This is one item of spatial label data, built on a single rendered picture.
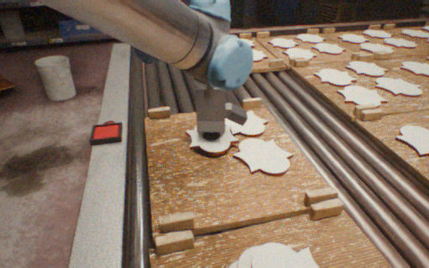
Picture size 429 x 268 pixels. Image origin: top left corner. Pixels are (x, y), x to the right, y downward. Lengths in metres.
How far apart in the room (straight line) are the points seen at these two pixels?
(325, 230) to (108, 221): 0.39
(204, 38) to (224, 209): 0.31
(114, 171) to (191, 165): 0.17
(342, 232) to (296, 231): 0.08
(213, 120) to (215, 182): 0.14
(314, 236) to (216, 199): 0.18
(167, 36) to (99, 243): 0.37
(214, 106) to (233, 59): 0.23
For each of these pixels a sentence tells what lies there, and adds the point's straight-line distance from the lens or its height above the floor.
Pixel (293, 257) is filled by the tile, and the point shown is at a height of 0.97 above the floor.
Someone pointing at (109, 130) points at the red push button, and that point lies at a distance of 0.83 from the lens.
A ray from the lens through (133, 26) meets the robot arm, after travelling 0.34.
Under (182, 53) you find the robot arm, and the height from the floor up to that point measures 1.23.
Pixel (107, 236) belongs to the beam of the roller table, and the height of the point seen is 0.92.
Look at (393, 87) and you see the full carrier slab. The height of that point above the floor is 0.95.
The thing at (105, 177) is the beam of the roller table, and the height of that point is 0.92.
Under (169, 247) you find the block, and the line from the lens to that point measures 0.50.
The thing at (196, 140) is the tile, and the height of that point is 0.96.
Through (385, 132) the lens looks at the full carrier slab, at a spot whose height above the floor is 0.94.
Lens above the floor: 1.35
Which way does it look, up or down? 33 degrees down
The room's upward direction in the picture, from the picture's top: straight up
